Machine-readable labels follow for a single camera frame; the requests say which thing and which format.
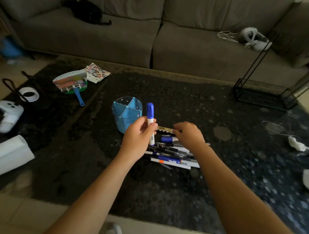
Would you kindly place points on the person's left hand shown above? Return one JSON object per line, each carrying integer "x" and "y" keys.
{"x": 135, "y": 139}

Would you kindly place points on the person's right hand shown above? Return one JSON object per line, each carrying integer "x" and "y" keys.
{"x": 192, "y": 138}

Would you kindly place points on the person's right fingers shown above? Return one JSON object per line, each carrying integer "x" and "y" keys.
{"x": 179, "y": 127}

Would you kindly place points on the person's left thumb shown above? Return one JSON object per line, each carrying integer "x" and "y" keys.
{"x": 151, "y": 130}

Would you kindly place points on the yellow and black pen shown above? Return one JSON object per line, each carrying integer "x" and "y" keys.
{"x": 165, "y": 130}

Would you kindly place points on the blue capped white marker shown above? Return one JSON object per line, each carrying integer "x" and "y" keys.
{"x": 150, "y": 111}

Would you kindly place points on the person's right forearm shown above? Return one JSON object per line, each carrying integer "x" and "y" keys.
{"x": 229, "y": 192}

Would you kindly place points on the person's left forearm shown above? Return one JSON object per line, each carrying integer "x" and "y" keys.
{"x": 96, "y": 195}

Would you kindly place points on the dark patterned rug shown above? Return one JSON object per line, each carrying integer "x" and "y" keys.
{"x": 169, "y": 103}

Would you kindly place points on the pile of pens and markers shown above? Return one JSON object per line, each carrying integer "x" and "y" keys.
{"x": 171, "y": 154}

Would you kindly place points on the blue divided pen holder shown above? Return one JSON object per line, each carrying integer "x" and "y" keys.
{"x": 125, "y": 113}

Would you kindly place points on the grey fabric sofa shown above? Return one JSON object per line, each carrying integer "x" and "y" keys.
{"x": 144, "y": 31}

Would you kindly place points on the white shoe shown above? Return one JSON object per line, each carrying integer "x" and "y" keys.
{"x": 112, "y": 228}

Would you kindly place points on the white headset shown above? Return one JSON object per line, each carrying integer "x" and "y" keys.
{"x": 254, "y": 38}

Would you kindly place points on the crumpled white tissue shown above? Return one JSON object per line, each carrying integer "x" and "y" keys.
{"x": 296, "y": 143}

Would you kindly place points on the white tape roll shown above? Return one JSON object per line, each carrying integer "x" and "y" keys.
{"x": 29, "y": 91}

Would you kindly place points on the white round object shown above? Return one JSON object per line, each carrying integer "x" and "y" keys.
{"x": 306, "y": 178}

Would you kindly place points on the black bag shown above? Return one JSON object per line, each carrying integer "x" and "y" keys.
{"x": 85, "y": 10}

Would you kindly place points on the white paper roll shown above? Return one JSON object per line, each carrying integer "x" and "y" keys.
{"x": 13, "y": 154}

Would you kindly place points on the white game controller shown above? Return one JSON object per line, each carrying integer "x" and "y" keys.
{"x": 10, "y": 115}

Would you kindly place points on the blue bin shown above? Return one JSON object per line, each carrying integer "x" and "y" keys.
{"x": 8, "y": 48}

